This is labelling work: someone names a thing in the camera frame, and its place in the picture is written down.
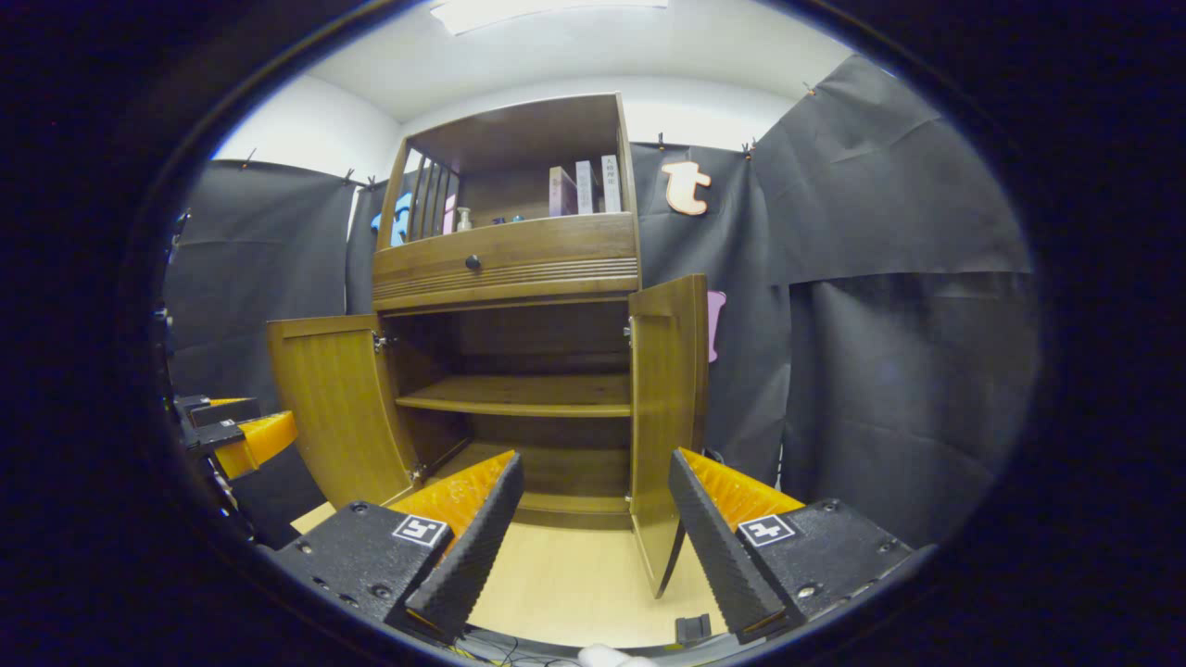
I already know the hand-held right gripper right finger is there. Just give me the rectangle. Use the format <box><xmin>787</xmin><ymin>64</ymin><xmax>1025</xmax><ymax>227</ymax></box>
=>
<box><xmin>667</xmin><ymin>447</ymin><xmax>914</xmax><ymax>645</ymax></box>

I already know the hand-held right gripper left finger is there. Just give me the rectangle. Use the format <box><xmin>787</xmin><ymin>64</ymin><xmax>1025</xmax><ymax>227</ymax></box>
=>
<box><xmin>273</xmin><ymin>451</ymin><xmax>525</xmax><ymax>645</ymax></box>

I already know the wooden shoe cabinet door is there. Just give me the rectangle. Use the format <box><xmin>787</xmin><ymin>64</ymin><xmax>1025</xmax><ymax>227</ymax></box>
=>
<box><xmin>267</xmin><ymin>313</ymin><xmax>420</xmax><ymax>509</ymax></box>
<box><xmin>627</xmin><ymin>273</ymin><xmax>710</xmax><ymax>598</ymax></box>

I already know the wooden double-door shoe cabinet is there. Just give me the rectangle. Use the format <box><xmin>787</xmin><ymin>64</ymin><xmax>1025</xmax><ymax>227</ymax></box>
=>
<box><xmin>371</xmin><ymin>91</ymin><xmax>642</xmax><ymax>531</ymax></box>

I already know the black backdrop cloth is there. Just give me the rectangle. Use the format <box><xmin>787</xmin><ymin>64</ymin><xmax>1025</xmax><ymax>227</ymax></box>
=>
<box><xmin>162</xmin><ymin>54</ymin><xmax>1039</xmax><ymax>547</ymax></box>

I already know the large ceiling light panel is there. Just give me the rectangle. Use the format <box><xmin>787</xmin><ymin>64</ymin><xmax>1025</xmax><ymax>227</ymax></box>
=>
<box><xmin>431</xmin><ymin>0</ymin><xmax>668</xmax><ymax>36</ymax></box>

